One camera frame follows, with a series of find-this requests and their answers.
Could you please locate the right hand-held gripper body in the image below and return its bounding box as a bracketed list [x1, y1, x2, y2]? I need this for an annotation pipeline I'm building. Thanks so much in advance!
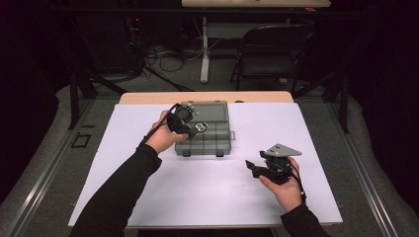
[258, 143, 303, 187]

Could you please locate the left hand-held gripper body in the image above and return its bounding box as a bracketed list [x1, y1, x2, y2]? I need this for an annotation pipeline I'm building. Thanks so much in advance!
[165, 102, 200, 135]

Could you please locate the person's left hand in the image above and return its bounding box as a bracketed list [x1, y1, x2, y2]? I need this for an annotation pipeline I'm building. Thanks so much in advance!
[144, 110, 190, 156]

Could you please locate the person's right hand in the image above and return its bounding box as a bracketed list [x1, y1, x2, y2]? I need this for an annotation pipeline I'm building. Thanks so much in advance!
[258, 156, 305, 213]

